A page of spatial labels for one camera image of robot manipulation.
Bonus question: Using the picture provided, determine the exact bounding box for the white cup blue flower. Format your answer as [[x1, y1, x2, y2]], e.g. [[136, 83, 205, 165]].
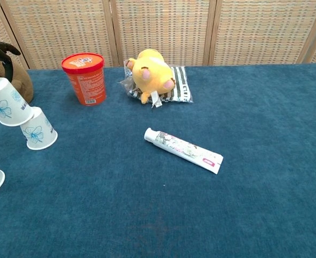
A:
[[19, 106, 59, 151], [0, 77, 35, 127]]

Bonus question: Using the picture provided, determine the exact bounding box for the brown capybara plush toy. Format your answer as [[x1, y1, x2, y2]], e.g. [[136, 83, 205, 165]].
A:
[[0, 52, 34, 104]]

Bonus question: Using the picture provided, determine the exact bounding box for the orange tub with red lid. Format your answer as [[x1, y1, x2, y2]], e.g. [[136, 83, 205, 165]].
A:
[[61, 52, 107, 106]]

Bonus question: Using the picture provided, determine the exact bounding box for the yellow plush toy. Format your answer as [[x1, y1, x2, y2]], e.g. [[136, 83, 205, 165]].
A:
[[126, 48, 176, 109]]

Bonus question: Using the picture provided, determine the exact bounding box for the woven wooden folding screen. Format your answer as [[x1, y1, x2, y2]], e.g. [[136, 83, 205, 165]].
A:
[[0, 0, 316, 70]]

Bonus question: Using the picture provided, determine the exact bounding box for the striped plastic-wrapped package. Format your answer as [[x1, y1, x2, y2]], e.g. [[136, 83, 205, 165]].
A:
[[117, 60, 195, 104]]

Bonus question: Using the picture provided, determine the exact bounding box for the white floral toothpaste tube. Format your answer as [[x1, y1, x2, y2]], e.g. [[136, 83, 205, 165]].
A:
[[143, 127, 224, 175]]

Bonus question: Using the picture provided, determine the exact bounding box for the blue velvet tablecloth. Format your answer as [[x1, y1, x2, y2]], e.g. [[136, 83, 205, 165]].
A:
[[0, 63, 316, 258]]

